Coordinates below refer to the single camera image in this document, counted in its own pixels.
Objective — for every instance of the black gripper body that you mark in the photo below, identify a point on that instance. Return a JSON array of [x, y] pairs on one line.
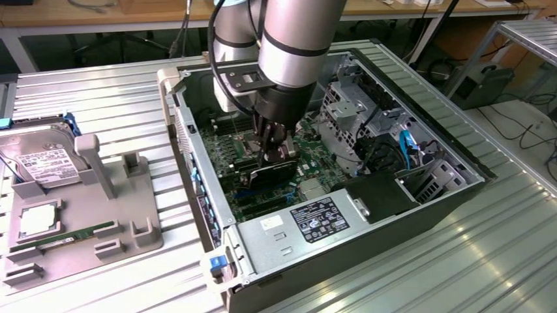
[[285, 104]]

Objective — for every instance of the green graphics card black fan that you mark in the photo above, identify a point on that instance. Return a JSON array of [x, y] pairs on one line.
[[271, 174]]

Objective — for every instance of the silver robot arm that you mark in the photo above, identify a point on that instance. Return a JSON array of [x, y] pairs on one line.
[[295, 39]]

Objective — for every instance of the CPU socket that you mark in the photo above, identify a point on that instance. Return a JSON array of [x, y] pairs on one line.
[[245, 147]]

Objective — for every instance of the green Dell motherboard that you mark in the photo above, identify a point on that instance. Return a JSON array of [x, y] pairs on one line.
[[313, 169]]

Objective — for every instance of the metal disk bay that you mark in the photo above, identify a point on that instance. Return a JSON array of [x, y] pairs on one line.
[[440, 181], [347, 111]]

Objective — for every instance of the silver chipset heatsink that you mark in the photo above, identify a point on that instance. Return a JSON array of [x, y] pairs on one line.
[[315, 190]]

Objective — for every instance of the blue expansion slot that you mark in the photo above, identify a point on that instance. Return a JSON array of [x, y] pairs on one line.
[[242, 195]]

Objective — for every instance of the silver power supply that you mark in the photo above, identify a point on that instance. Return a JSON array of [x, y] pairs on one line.
[[278, 241]]

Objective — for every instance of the open black PC case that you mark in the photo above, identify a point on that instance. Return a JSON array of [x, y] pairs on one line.
[[326, 261]]

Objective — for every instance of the blue case latch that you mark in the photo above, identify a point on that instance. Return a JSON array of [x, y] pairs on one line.
[[218, 264]]

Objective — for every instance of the black stand legs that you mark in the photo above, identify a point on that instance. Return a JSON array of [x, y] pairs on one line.
[[130, 40]]

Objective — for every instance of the blue disk caddy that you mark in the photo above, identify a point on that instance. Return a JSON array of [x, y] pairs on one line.
[[71, 124]]

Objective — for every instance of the grey equipment box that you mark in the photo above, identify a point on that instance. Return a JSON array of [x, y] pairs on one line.
[[482, 88]]

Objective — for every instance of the grey parts rack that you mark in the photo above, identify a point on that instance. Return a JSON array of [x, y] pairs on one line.
[[87, 221]]

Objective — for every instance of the silver hard disk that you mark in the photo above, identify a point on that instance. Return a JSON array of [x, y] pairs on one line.
[[39, 156]]

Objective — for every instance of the green RAM stick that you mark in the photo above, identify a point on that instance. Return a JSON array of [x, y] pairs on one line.
[[66, 238]]

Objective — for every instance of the silver CPU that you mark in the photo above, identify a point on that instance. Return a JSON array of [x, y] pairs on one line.
[[39, 220]]

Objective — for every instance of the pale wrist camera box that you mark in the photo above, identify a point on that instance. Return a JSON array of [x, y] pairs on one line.
[[230, 101]]

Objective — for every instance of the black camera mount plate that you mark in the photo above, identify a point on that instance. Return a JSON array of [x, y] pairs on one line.
[[235, 80]]

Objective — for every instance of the wooden desk white frame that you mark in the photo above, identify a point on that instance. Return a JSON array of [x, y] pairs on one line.
[[130, 19]]

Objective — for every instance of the aluminium frame table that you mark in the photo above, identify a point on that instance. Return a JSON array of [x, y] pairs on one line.
[[522, 36]]

